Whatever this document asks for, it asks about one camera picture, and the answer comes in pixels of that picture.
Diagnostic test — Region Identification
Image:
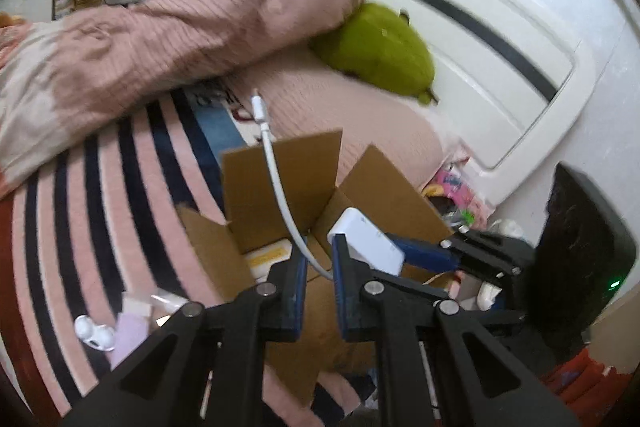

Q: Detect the pink patchwork duvet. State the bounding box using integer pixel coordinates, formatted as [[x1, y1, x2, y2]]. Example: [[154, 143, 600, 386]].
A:
[[1, 0, 364, 194]]

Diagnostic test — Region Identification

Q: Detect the white power adapter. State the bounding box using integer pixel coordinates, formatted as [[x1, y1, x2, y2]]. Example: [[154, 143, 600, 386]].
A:
[[326, 207, 405, 275]]

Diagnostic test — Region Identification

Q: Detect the white cosmetic tube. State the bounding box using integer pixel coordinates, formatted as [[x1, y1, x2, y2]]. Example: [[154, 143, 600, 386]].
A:
[[151, 288, 189, 314]]

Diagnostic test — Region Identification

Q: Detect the pink ribbed pillow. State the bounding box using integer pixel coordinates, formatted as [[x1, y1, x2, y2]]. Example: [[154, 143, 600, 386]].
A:
[[222, 46, 457, 188]]

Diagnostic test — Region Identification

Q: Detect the brown cardboard box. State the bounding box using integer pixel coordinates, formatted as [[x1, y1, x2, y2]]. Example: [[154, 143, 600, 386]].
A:
[[177, 130, 451, 407]]

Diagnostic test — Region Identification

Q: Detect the white charging cable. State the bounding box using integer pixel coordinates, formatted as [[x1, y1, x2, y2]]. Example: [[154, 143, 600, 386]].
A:
[[249, 89, 335, 282]]

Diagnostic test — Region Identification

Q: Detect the purple carton box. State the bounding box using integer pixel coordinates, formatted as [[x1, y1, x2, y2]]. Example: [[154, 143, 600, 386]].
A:
[[111, 294, 152, 369]]

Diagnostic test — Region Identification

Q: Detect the white bed headboard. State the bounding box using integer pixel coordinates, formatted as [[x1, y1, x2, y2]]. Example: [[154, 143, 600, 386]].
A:
[[374, 0, 596, 206]]

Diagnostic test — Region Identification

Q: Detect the colourful pink bag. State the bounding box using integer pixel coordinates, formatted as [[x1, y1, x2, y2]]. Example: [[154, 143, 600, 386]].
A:
[[421, 162, 495, 230]]

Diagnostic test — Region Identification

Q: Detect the white earbud case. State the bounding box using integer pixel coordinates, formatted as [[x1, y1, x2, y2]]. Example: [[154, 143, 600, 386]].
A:
[[74, 315, 115, 352]]

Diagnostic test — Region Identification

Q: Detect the green plush toy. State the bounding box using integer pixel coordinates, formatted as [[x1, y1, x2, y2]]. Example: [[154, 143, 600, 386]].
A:
[[309, 2, 438, 104]]

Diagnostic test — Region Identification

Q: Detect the striped pink fleece blanket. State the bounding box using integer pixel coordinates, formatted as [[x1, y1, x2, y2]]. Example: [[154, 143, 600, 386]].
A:
[[1, 86, 375, 426]]

